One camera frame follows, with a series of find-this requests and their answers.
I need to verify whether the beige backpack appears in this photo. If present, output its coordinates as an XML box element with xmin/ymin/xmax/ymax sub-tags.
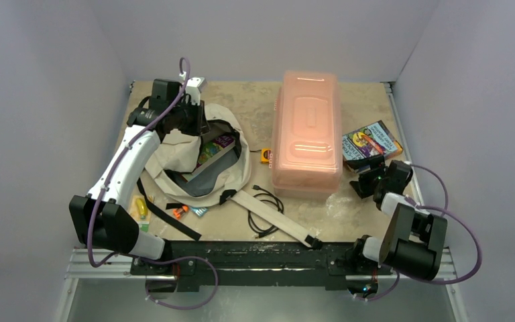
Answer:
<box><xmin>144</xmin><ymin>103</ymin><xmax>323</xmax><ymax>249</ymax></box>

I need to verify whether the yellow tape measure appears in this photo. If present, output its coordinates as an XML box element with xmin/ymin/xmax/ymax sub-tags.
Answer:
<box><xmin>260</xmin><ymin>148</ymin><xmax>272</xmax><ymax>164</ymax></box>

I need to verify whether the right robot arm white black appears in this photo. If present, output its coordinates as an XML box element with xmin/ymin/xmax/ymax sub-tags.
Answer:
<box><xmin>345</xmin><ymin>155</ymin><xmax>448</xmax><ymax>281</ymax></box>

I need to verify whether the orange small clip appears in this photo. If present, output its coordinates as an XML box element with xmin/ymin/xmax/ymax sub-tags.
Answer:
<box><xmin>172</xmin><ymin>205</ymin><xmax>189</xmax><ymax>220</ymax></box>

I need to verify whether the orange translucent plastic box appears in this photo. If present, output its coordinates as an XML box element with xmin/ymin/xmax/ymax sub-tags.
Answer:
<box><xmin>270</xmin><ymin>70</ymin><xmax>343</xmax><ymax>199</ymax></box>

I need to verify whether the black aluminium base frame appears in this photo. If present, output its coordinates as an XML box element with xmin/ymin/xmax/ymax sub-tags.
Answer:
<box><xmin>64</xmin><ymin>239</ymin><xmax>458</xmax><ymax>294</ymax></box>

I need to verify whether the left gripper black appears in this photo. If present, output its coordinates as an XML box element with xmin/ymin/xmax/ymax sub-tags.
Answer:
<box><xmin>170</xmin><ymin>98</ymin><xmax>211</xmax><ymax>136</ymax></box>

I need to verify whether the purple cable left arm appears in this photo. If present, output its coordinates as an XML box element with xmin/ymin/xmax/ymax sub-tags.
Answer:
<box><xmin>86</xmin><ymin>56</ymin><xmax>192</xmax><ymax>268</ymax></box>

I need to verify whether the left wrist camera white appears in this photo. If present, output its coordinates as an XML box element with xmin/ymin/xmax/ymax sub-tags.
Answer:
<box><xmin>180</xmin><ymin>72</ymin><xmax>207</xmax><ymax>105</ymax></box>

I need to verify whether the purple treehouse book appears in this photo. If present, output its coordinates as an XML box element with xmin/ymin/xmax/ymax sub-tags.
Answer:
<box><xmin>181</xmin><ymin>134</ymin><xmax>235</xmax><ymax>182</ymax></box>

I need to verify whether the light blue treehouse book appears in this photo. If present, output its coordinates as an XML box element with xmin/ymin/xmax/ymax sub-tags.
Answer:
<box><xmin>342</xmin><ymin>120</ymin><xmax>404</xmax><ymax>172</ymax></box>

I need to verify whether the banana toy card pack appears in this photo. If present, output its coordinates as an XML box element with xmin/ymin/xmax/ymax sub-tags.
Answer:
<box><xmin>127</xmin><ymin>195</ymin><xmax>152</xmax><ymax>232</ymax></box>

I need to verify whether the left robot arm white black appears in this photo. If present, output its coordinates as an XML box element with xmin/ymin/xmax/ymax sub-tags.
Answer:
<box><xmin>69</xmin><ymin>77</ymin><xmax>209</xmax><ymax>274</ymax></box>

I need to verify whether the black usb cable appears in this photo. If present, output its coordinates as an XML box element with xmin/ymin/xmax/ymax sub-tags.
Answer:
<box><xmin>246</xmin><ymin>184</ymin><xmax>285</xmax><ymax>237</ymax></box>

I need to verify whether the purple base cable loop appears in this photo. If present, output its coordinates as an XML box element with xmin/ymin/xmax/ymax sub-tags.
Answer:
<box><xmin>145</xmin><ymin>254</ymin><xmax>220</xmax><ymax>311</ymax></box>

